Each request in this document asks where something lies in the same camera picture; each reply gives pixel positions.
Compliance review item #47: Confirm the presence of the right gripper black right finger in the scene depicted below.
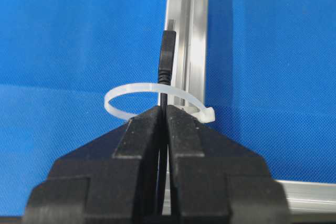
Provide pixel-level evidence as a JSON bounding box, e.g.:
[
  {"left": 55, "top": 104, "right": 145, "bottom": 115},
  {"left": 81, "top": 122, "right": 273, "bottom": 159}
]
[{"left": 166, "top": 105, "right": 290, "bottom": 223}]

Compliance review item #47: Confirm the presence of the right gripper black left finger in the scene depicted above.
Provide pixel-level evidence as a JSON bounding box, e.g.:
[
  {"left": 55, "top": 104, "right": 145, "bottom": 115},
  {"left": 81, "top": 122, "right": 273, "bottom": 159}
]
[{"left": 23, "top": 106, "right": 161, "bottom": 223}]

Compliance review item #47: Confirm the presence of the black usb wire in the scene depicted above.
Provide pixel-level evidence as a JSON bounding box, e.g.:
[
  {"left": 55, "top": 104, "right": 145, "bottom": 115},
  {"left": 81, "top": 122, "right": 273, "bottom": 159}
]
[{"left": 156, "top": 18, "right": 177, "bottom": 224}]

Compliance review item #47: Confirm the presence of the translucent white zip tie loop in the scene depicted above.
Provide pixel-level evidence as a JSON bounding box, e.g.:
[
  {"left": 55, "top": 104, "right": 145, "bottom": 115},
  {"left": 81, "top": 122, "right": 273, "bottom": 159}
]
[{"left": 103, "top": 82, "right": 216, "bottom": 123}]

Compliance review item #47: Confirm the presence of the silver aluminium extrusion frame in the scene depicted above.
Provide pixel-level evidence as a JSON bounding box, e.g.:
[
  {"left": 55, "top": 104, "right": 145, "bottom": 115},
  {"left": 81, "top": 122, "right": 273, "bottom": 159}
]
[{"left": 165, "top": 0, "right": 335, "bottom": 215}]

